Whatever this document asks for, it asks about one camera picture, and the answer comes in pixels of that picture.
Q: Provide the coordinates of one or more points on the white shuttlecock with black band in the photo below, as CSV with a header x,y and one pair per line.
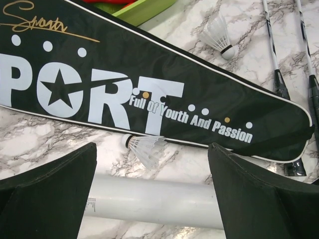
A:
x,y
216,36

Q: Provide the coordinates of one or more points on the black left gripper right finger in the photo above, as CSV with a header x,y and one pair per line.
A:
x,y
256,203

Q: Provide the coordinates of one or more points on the green plastic basket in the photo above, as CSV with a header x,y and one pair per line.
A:
x,y
134,12

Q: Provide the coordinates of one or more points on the white shuttlecock tube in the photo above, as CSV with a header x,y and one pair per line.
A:
x,y
154,201

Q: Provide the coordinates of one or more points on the black racket cover bag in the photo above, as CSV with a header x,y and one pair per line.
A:
x,y
67,60

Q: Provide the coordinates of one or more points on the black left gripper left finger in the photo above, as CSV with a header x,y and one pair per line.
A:
x,y
48,202

